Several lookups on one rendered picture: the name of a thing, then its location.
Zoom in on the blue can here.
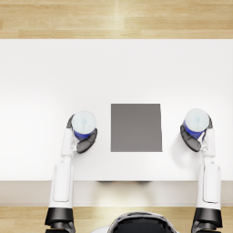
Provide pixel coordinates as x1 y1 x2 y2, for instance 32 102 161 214
71 110 97 142
183 108 210 140

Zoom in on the dark grey square mat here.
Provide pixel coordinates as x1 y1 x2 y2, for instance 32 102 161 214
110 103 163 153

